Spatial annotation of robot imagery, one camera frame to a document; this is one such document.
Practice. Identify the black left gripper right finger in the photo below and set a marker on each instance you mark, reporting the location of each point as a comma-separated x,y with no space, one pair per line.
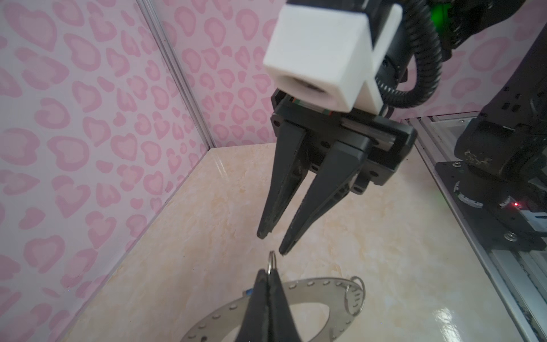
281,326

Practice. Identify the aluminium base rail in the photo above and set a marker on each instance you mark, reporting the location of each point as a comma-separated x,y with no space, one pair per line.
505,224

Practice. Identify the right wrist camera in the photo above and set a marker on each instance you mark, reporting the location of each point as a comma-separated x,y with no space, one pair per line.
329,57

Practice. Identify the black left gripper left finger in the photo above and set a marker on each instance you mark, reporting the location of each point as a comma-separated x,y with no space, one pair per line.
255,325

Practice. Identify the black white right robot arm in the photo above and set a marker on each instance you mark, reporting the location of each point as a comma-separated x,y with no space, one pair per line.
505,143

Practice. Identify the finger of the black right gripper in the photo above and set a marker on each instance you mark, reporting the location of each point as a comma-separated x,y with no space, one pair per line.
331,184
290,167

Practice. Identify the silver perforated metal ring disc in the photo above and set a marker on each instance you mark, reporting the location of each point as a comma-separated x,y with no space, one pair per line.
323,310

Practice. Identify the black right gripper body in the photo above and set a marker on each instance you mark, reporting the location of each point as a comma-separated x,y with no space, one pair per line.
385,142

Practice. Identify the diagonal aluminium frame bar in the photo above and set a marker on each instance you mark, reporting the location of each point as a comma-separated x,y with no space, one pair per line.
169,55

